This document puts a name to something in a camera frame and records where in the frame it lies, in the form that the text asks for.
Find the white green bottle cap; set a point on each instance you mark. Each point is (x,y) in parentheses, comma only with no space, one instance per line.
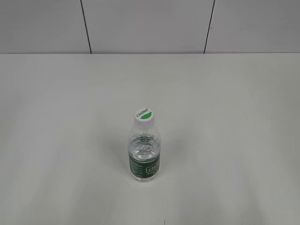
(144,119)

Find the clear cestbon water bottle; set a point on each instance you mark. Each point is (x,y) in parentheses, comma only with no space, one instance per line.
(144,147)

